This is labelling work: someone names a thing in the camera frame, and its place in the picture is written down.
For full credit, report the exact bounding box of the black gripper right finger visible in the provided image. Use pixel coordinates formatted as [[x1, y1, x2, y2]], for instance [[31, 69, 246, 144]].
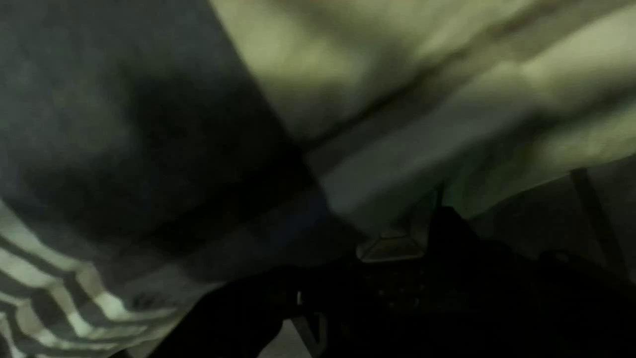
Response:
[[423, 204, 636, 358]]

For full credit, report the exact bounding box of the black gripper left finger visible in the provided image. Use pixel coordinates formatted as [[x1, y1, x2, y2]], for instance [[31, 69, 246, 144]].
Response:
[[150, 264, 313, 358]]

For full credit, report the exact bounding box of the black remote control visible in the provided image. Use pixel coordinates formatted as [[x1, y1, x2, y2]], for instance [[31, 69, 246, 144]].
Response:
[[353, 226, 464, 319]]

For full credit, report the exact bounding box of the plaid pillow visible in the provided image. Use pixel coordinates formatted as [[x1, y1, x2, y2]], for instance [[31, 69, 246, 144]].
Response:
[[0, 0, 373, 358]]

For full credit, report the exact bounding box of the beige pillow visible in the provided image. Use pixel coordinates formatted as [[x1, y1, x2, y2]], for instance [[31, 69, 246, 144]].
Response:
[[206, 0, 636, 240]]

